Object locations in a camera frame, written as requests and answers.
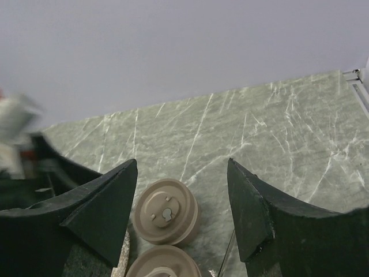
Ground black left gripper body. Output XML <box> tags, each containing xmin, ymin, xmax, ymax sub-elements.
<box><xmin>1</xmin><ymin>133</ymin><xmax>101</xmax><ymax>210</ymax></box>

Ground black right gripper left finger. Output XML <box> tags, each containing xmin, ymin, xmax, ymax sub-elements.
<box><xmin>1</xmin><ymin>159</ymin><xmax>137</xmax><ymax>276</ymax></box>

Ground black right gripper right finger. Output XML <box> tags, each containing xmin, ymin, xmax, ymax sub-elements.
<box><xmin>227</xmin><ymin>159</ymin><xmax>368</xmax><ymax>276</ymax></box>

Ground brown round lid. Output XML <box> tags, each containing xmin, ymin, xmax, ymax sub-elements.
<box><xmin>126</xmin><ymin>245</ymin><xmax>201</xmax><ymax>277</ymax></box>
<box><xmin>133</xmin><ymin>179</ymin><xmax>201</xmax><ymax>247</ymax></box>

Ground silver metal tongs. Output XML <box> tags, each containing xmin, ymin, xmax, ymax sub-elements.
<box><xmin>217</xmin><ymin>229</ymin><xmax>235</xmax><ymax>277</ymax></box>

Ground speckled ceramic plate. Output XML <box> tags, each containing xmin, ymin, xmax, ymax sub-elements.
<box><xmin>111</xmin><ymin>231</ymin><xmax>130</xmax><ymax>277</ymax></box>

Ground aluminium right side rail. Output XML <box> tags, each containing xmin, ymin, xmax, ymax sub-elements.
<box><xmin>343</xmin><ymin>69</ymin><xmax>368</xmax><ymax>117</ymax></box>

